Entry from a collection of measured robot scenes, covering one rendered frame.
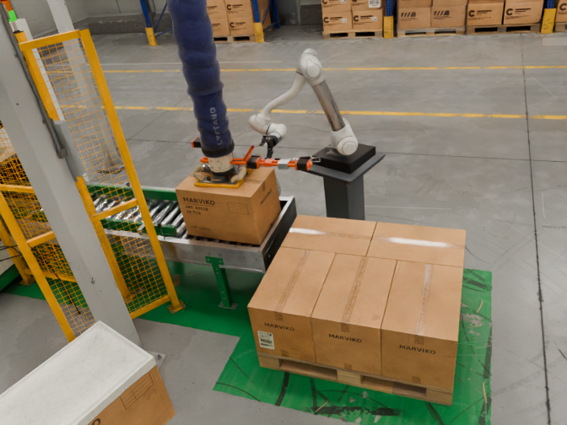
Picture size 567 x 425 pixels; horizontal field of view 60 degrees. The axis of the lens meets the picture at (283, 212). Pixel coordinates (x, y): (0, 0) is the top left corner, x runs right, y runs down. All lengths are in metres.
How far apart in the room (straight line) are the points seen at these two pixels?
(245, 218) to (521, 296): 2.01
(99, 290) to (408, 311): 1.78
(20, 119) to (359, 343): 2.09
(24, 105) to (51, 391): 1.28
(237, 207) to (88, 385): 1.58
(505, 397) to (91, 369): 2.26
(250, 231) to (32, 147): 1.49
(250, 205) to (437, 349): 1.45
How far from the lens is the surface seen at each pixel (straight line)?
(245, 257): 3.38
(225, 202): 3.34
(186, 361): 3.56
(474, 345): 3.49
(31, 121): 2.63
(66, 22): 5.95
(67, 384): 2.30
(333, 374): 3.26
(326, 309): 2.90
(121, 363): 2.26
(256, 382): 3.31
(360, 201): 4.13
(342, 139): 3.56
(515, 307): 3.80
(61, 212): 2.78
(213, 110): 3.21
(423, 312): 2.88
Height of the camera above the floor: 2.58
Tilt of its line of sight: 33 degrees down
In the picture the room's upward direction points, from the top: 9 degrees counter-clockwise
